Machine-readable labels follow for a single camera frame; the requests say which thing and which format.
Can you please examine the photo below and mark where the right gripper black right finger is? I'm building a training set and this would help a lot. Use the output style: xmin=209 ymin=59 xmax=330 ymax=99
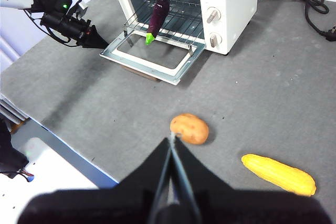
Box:
xmin=171 ymin=139 xmax=333 ymax=224

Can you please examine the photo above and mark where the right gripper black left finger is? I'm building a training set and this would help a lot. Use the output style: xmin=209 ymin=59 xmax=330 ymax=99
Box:
xmin=17 ymin=137 xmax=172 ymax=224

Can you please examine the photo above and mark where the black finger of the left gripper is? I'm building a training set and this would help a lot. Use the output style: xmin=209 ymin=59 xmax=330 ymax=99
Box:
xmin=78 ymin=25 xmax=110 ymax=49

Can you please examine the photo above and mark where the glass oven door with handle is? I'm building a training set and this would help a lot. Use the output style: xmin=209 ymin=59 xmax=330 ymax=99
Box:
xmin=99 ymin=30 xmax=206 ymax=86

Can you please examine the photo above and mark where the purple eggplant with green stem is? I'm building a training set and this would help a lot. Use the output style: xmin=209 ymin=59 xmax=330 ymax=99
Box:
xmin=145 ymin=0 xmax=171 ymax=46

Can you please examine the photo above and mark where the white oven knob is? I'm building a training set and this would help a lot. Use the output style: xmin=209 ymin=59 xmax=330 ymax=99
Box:
xmin=206 ymin=7 xmax=222 ymax=24
xmin=209 ymin=32 xmax=223 ymax=49

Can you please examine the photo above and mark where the white Toshiba toaster oven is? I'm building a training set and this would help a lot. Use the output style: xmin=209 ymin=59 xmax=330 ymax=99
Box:
xmin=110 ymin=0 xmax=260 ymax=56

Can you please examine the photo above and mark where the yellow corn cob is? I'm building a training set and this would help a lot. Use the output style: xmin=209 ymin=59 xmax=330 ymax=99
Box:
xmin=241 ymin=154 xmax=317 ymax=197

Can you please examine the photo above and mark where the brown potato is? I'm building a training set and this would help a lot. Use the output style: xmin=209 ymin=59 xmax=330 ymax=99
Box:
xmin=170 ymin=113 xmax=210 ymax=145

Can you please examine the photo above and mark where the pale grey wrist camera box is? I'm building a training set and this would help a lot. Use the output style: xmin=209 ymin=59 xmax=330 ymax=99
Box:
xmin=78 ymin=1 xmax=89 ymax=17

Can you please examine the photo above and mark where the metal wire oven rack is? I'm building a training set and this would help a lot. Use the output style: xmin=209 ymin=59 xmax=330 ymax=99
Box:
xmin=123 ymin=0 xmax=205 ymax=45

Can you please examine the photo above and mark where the grey metal frame rail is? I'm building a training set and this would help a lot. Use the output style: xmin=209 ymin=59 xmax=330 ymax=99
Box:
xmin=0 ymin=94 xmax=29 ymax=126

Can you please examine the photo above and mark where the black power cable with plug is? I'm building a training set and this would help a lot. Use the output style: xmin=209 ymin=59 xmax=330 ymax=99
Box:
xmin=257 ymin=0 xmax=336 ymax=42

